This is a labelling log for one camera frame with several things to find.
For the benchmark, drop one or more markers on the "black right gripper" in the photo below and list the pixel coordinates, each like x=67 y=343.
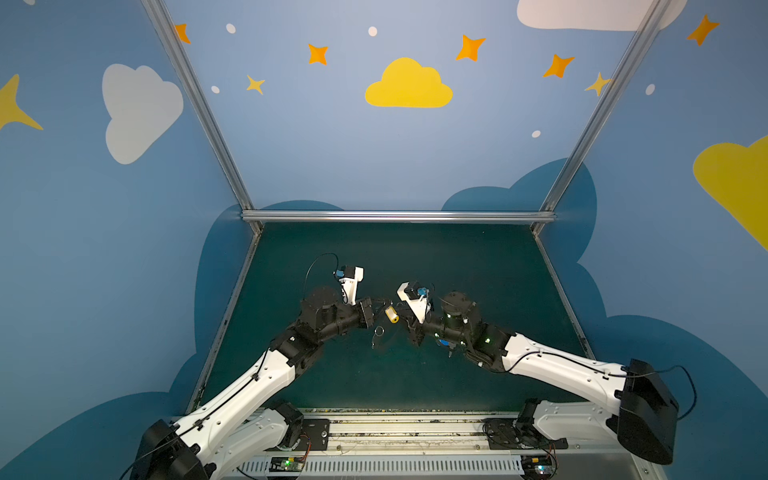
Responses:
x=414 y=327

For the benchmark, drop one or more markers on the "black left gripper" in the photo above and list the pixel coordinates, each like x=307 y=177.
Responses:
x=366 y=312

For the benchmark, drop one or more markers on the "yellow key tag with ring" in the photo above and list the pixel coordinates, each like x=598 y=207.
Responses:
x=392 y=314

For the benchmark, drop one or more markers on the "grey ring-shaped metal plate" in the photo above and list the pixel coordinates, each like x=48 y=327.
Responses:
x=383 y=331

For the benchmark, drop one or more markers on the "blue key tag with key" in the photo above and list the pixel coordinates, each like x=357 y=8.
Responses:
x=448 y=346

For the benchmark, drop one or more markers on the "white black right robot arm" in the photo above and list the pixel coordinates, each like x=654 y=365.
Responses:
x=631 y=402

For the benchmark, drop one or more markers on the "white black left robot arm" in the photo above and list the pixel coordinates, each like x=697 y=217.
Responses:
x=216 y=438

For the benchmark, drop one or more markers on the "green table mat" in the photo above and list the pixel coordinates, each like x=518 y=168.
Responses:
x=500 y=267

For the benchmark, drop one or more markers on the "left green circuit board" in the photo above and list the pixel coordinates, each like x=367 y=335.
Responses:
x=293 y=465

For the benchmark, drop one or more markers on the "green circuit board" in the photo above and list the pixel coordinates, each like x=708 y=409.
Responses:
x=537 y=467
x=293 y=465

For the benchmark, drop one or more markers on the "right green circuit board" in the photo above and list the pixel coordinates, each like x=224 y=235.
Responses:
x=537 y=467

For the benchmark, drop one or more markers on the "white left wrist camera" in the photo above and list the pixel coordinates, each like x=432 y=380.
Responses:
x=349 y=277

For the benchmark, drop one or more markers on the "aluminium frame back rail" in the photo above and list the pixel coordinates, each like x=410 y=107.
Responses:
x=445 y=217

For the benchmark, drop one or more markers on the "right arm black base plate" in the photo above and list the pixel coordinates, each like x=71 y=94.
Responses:
x=519 y=433

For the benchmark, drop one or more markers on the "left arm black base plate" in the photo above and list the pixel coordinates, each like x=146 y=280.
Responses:
x=314 y=432

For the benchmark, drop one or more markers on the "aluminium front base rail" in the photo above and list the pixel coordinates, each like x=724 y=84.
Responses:
x=443 y=445

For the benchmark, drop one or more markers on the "aluminium frame left post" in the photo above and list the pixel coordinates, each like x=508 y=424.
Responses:
x=162 y=23

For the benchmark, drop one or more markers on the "aluminium frame post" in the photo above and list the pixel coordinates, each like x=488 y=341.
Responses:
x=162 y=23
x=642 y=40

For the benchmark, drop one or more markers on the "aluminium frame right post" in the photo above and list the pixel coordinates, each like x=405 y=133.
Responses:
x=642 y=40

